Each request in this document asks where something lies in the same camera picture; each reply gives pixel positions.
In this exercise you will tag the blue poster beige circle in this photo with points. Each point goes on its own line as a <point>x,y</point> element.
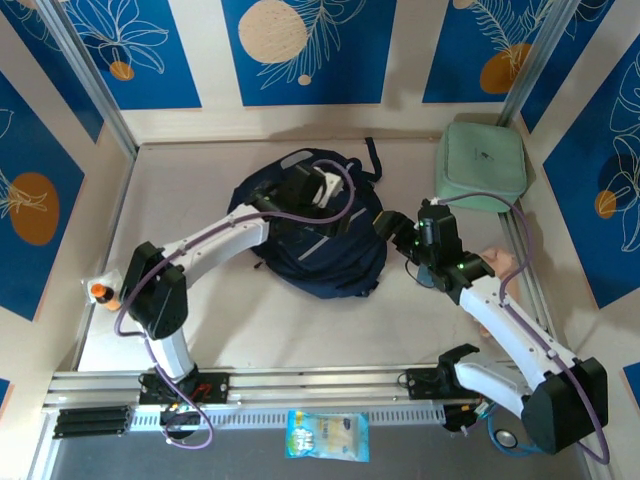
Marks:
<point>350,60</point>

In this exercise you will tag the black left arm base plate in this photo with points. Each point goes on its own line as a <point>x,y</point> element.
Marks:
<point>215,387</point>

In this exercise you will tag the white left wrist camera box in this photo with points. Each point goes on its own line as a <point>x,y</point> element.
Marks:
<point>331,187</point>

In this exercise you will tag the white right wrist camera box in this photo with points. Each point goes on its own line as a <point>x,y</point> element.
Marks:
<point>432,202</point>

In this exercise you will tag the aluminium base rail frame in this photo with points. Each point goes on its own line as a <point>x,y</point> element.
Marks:
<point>325,387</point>

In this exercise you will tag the navy blue backpack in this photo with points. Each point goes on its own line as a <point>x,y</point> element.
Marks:
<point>325,265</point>

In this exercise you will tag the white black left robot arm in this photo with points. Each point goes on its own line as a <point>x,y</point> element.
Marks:
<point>220,240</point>

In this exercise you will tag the blue poster orange circle feather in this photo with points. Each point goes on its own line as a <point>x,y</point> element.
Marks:
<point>450,50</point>

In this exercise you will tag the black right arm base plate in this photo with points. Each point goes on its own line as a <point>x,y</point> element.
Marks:
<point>422,385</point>

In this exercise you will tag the orange capped bottle in bag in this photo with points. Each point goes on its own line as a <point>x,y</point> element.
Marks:
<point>102,295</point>

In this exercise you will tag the blue stethoscope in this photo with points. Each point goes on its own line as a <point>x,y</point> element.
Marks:
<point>506,439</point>

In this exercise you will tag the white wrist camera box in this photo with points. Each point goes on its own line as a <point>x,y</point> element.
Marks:
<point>331,187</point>
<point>432,202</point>

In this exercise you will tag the aluminium corner post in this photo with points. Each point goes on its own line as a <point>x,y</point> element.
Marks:
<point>540,60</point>
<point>85,75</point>

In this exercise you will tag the mint green zip pouch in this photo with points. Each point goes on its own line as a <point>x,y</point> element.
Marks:
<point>480,165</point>

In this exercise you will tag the blue poster orange circle leaf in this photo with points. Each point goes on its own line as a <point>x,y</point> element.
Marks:
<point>40,150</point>

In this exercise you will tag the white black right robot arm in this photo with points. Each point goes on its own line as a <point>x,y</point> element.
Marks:
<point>520,330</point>

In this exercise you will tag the blue poster white leaf outline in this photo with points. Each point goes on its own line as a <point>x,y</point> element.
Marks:
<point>575,60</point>
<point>40,65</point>

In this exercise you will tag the blue snack packet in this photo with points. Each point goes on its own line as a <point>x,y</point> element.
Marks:
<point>327,435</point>

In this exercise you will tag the blue wall poster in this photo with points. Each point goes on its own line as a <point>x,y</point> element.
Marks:
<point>632,380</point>
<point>4,395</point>

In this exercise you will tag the blue poster dark circle leaf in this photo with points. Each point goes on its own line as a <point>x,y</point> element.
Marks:
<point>575,225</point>

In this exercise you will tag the pink beige cloth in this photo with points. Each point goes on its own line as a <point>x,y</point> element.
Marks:
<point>502,260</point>

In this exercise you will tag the blue poster white flower outline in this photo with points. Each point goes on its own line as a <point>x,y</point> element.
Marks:
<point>175,50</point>

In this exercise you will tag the black ribbed bar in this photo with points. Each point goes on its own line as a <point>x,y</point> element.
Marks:
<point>92,422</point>

